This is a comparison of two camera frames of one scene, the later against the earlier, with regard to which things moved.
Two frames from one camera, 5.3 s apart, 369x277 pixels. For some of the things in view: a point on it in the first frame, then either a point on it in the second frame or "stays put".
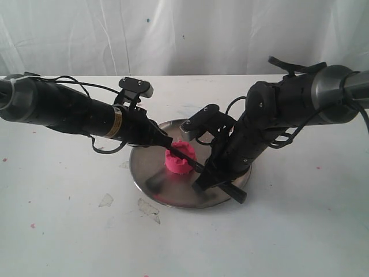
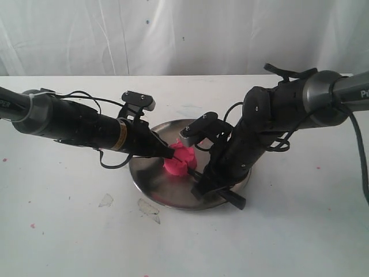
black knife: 237,194 -> 236,200
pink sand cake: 177,164 stays put
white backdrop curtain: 175,37 stays put
